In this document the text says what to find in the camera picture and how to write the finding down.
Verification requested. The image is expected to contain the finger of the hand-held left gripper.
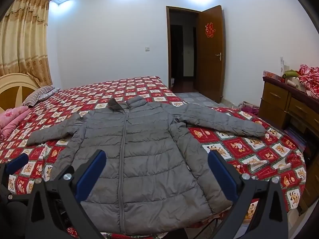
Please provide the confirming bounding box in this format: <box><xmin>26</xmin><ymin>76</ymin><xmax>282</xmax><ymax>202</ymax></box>
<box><xmin>0</xmin><ymin>153</ymin><xmax>29</xmax><ymax>180</ymax></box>

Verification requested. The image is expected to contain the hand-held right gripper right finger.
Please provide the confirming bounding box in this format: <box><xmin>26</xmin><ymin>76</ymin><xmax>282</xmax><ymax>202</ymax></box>
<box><xmin>208</xmin><ymin>150</ymin><xmax>290</xmax><ymax>239</ymax></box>

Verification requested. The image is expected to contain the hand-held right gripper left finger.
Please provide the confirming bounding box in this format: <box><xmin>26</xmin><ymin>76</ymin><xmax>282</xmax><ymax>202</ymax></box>
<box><xmin>25</xmin><ymin>150</ymin><xmax>107</xmax><ymax>239</ymax></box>

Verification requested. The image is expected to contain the grey puffer jacket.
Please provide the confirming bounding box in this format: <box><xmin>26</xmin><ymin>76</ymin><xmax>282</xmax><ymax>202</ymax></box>
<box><xmin>26</xmin><ymin>95</ymin><xmax>267</xmax><ymax>234</ymax></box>

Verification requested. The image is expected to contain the bed with red patterned sheet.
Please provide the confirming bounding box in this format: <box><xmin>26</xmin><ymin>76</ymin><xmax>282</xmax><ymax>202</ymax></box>
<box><xmin>0</xmin><ymin>75</ymin><xmax>307</xmax><ymax>239</ymax></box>

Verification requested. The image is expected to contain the pink folded quilt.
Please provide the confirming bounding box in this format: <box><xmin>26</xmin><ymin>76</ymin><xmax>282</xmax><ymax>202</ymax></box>
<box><xmin>0</xmin><ymin>106</ymin><xmax>32</xmax><ymax>141</ymax></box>

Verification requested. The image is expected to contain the purple cloth heap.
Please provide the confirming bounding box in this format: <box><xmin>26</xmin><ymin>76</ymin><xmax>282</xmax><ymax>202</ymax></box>
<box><xmin>237</xmin><ymin>102</ymin><xmax>260</xmax><ymax>116</ymax></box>

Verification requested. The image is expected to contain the striped pillow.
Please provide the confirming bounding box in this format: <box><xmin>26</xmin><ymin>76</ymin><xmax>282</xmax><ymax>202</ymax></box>
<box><xmin>22</xmin><ymin>85</ymin><xmax>61</xmax><ymax>107</ymax></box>

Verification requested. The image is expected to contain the cream wooden headboard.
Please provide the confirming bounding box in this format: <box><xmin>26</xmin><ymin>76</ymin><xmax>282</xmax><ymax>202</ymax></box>
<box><xmin>0</xmin><ymin>73</ymin><xmax>40</xmax><ymax>112</ymax></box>

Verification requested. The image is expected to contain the wooden dresser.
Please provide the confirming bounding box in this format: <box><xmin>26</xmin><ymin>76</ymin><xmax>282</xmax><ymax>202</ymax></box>
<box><xmin>258</xmin><ymin>76</ymin><xmax>319</xmax><ymax>207</ymax></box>

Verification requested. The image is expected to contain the brown wooden door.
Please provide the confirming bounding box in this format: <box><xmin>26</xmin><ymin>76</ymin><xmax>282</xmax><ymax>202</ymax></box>
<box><xmin>195</xmin><ymin>5</ymin><xmax>225</xmax><ymax>103</ymax></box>

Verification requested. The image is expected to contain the flat red patterned box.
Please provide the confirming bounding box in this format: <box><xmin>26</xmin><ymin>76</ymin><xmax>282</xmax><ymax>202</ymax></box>
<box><xmin>263</xmin><ymin>71</ymin><xmax>286</xmax><ymax>82</ymax></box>

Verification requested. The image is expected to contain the white box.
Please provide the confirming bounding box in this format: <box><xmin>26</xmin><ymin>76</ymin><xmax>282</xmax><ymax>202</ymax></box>
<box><xmin>285</xmin><ymin>77</ymin><xmax>306</xmax><ymax>91</ymax></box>

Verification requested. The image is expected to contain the beige patterned curtain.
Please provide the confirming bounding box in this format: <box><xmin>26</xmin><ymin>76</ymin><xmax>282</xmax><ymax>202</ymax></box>
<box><xmin>0</xmin><ymin>0</ymin><xmax>53</xmax><ymax>86</ymax></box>

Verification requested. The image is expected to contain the red checked cloth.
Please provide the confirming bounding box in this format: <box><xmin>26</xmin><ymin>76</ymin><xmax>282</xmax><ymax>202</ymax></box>
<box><xmin>298</xmin><ymin>64</ymin><xmax>319</xmax><ymax>97</ymax></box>

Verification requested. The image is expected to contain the white paper wall item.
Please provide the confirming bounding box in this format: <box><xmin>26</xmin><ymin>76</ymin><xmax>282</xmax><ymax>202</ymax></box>
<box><xmin>280</xmin><ymin>56</ymin><xmax>289</xmax><ymax>77</ymax></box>

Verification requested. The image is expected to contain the brown door frame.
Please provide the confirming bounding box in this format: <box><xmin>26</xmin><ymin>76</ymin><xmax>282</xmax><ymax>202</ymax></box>
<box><xmin>166</xmin><ymin>6</ymin><xmax>200</xmax><ymax>89</ymax></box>

